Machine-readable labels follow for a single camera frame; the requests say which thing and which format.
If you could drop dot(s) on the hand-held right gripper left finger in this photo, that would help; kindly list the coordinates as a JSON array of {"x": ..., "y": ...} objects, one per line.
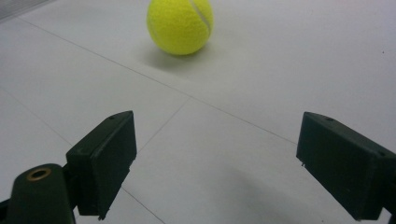
[{"x": 102, "y": 168}]

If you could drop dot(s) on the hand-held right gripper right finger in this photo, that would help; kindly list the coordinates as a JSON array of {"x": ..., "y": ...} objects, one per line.
[{"x": 345, "y": 168}]

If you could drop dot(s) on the yellow-green tennis ball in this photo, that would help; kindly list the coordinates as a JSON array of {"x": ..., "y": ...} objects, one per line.
[{"x": 177, "y": 28}]

